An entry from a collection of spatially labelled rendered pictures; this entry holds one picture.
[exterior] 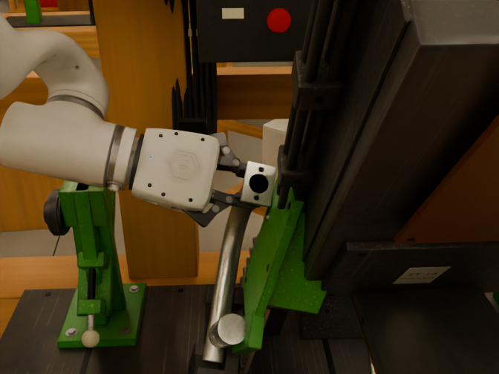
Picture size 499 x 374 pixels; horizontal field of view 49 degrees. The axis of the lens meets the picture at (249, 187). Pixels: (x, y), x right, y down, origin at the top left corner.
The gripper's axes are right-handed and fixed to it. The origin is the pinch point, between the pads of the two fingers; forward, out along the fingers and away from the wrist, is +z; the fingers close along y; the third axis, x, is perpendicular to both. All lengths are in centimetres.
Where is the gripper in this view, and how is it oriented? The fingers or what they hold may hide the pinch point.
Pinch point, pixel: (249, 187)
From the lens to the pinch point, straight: 73.4
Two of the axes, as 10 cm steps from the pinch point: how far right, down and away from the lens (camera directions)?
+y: 1.6, -9.5, 2.8
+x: -2.2, 2.5, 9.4
